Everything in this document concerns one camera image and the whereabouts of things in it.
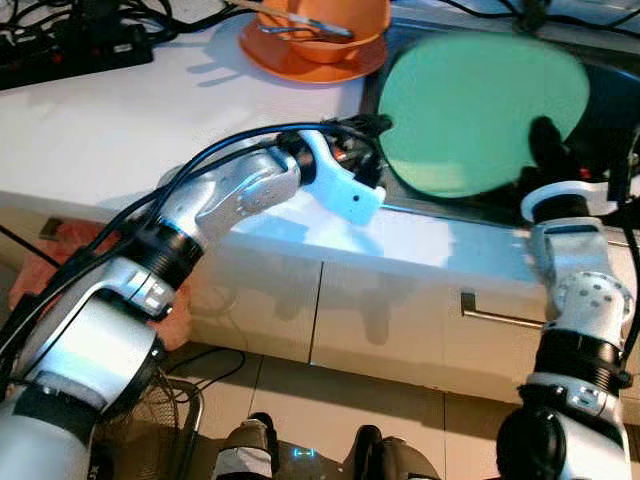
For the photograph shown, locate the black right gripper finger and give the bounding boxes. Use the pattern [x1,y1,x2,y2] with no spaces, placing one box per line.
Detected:
[526,114,574,197]

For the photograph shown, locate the black power strip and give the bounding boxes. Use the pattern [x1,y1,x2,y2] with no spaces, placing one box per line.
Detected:
[0,25,156,91]

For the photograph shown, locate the stainless steel kitchen sink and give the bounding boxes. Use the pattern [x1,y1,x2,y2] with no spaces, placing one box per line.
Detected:
[362,20,640,233]

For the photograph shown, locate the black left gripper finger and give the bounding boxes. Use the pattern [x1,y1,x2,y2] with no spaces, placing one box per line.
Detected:
[338,112,394,137]

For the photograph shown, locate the floor fan with wire grille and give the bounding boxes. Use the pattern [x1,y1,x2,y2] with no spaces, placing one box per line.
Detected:
[88,368,208,480]

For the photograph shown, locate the orange plate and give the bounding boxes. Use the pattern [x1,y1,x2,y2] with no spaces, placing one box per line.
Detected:
[238,25,391,84]

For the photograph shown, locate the silver metal fork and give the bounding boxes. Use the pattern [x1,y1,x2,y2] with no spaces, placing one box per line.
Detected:
[260,14,357,43]

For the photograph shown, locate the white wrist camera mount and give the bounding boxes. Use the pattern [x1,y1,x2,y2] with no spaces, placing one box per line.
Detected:
[297,128,389,227]
[520,178,640,227]

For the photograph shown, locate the red plastic bag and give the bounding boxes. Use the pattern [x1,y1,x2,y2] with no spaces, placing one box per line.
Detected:
[8,222,197,353]

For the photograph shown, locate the white kitchen cabinet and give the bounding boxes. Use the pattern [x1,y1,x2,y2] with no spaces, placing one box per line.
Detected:
[0,190,640,401]

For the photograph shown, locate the orange bowl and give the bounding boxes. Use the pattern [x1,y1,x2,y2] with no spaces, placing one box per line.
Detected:
[258,0,393,66]

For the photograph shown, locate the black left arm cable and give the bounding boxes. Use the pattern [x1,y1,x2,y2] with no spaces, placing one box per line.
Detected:
[0,120,373,386]

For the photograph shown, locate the light green plate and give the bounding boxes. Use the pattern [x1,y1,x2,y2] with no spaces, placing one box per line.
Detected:
[378,30,592,200]

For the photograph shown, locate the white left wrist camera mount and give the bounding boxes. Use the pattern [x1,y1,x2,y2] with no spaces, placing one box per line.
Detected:
[297,128,389,227]

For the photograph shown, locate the metal sink faucet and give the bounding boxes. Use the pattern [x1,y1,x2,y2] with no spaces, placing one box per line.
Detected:
[515,0,553,33]

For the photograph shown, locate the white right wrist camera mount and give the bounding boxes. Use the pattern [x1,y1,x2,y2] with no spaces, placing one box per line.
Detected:
[520,178,640,227]

